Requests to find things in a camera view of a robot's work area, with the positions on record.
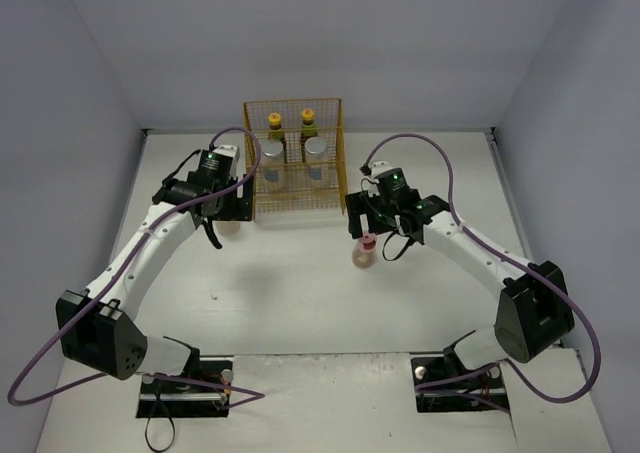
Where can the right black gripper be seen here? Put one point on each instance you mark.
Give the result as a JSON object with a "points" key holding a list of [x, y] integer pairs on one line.
{"points": [[358, 213]]}

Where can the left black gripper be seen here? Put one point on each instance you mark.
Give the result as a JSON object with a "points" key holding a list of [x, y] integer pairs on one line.
{"points": [[239, 204]]}

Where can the yellow lid spice jar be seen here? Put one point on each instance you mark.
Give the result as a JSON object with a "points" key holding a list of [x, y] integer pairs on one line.
{"points": [[227, 228]]}

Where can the pink lid spice jar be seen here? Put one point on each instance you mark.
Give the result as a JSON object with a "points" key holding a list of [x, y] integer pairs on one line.
{"points": [[364, 253]]}

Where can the silver lid white shaker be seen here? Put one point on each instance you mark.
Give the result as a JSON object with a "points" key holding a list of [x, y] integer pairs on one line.
{"points": [[273, 160]]}

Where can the yellow cap sauce bottle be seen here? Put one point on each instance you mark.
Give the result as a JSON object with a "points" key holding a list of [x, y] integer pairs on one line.
{"points": [[308, 129], [276, 131]]}

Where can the white shaker blue label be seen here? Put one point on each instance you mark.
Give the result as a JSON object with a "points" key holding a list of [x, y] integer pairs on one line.
{"points": [[317, 162]]}

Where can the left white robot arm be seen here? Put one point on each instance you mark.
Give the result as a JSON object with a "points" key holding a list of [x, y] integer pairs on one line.
{"points": [[98, 325]]}

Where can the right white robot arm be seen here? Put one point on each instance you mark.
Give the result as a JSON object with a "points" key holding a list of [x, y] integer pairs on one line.
{"points": [[531, 313]]}

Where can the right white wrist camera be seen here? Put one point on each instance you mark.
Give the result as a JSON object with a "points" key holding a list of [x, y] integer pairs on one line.
{"points": [[373, 170]]}

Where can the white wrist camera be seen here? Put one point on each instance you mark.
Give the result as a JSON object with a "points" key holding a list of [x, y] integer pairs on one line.
{"points": [[226, 159], [373, 170]]}

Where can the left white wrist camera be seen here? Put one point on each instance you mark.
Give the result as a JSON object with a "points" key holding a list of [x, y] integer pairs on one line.
{"points": [[226, 159]]}

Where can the yellow wire rack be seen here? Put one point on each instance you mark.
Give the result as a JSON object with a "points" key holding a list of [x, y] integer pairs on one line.
{"points": [[297, 193]]}

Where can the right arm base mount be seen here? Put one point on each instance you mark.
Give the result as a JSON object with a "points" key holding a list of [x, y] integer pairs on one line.
{"points": [[442, 386]]}

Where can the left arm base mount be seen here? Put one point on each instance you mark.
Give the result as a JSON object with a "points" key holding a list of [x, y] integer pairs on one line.
{"points": [[161, 398]]}

